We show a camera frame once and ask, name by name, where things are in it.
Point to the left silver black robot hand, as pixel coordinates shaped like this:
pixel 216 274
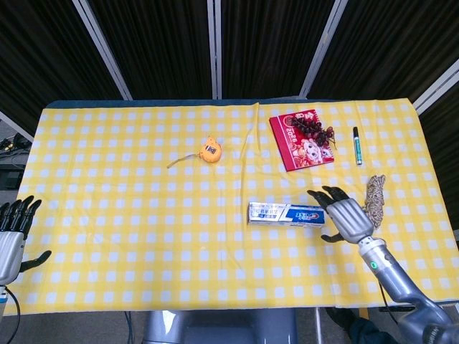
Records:
pixel 9 247

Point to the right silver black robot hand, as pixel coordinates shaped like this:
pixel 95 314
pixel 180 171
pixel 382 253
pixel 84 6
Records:
pixel 349 218

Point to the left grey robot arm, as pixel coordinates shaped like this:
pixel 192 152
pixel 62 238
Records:
pixel 1 294

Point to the dark purple grape bunch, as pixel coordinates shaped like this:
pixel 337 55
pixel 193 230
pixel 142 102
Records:
pixel 308 125

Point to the grey robot base column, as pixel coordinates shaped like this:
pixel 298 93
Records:
pixel 215 329

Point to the dark bag under table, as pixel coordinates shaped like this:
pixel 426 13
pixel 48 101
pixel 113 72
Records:
pixel 365 329

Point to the red cartoon calendar booklet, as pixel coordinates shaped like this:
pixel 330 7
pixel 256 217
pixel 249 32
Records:
pixel 305 159

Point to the black power strip with plugs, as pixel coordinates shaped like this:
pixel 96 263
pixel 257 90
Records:
pixel 7 143

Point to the blue white toothpaste paper box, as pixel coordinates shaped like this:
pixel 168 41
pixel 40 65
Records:
pixel 279 215

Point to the green marker pen black cap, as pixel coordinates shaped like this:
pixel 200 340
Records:
pixel 357 147

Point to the yellow white checkered tablecloth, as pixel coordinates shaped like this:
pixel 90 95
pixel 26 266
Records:
pixel 107 215

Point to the orange tape measure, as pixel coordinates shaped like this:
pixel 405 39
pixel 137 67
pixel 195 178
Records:
pixel 211 150

